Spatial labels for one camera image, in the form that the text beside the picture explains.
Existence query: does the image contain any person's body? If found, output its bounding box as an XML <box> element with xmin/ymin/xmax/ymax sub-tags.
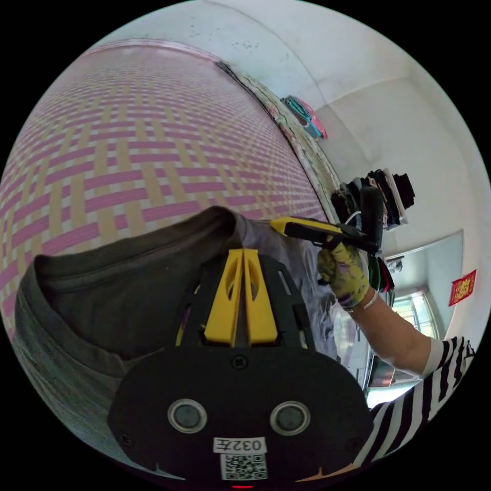
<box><xmin>351</xmin><ymin>336</ymin><xmax>477</xmax><ymax>466</ymax></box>

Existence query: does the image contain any person's right forearm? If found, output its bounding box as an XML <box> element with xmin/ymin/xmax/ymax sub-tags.
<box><xmin>347</xmin><ymin>288</ymin><xmax>435</xmax><ymax>377</ymax></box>

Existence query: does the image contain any person's right hand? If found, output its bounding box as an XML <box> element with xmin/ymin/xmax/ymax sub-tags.
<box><xmin>317</xmin><ymin>237</ymin><xmax>371</xmax><ymax>308</ymax></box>

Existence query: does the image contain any bed with pink woven mat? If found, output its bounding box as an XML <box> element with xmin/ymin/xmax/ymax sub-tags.
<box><xmin>0</xmin><ymin>39</ymin><xmax>347</xmax><ymax>346</ymax></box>

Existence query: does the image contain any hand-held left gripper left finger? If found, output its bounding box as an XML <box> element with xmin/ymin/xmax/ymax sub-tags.
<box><xmin>204</xmin><ymin>248</ymin><xmax>244</xmax><ymax>343</ymax></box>

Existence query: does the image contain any gray short sleeve shirt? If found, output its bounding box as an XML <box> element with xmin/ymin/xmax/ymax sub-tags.
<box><xmin>14</xmin><ymin>205</ymin><xmax>370</xmax><ymax>481</ymax></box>

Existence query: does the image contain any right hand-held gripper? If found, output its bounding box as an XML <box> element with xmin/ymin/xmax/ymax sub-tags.
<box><xmin>270</xmin><ymin>217</ymin><xmax>380</xmax><ymax>255</ymax></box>

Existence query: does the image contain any pile of teal pink clothes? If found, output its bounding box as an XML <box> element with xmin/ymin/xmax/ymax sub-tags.
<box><xmin>280</xmin><ymin>95</ymin><xmax>329</xmax><ymax>140</ymax></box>

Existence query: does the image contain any pile of dark clothes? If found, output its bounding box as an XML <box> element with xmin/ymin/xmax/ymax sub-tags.
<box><xmin>329</xmin><ymin>168</ymin><xmax>417</xmax><ymax>233</ymax></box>

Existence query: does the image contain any red paper wall decoration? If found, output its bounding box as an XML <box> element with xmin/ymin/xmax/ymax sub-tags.
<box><xmin>448</xmin><ymin>269</ymin><xmax>477</xmax><ymax>307</ymax></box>

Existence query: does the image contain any window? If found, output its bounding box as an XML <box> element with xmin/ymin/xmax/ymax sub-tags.
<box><xmin>391</xmin><ymin>291</ymin><xmax>439</xmax><ymax>340</ymax></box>

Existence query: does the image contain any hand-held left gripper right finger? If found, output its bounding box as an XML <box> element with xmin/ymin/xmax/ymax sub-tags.
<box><xmin>243</xmin><ymin>248</ymin><xmax>278</xmax><ymax>343</ymax></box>

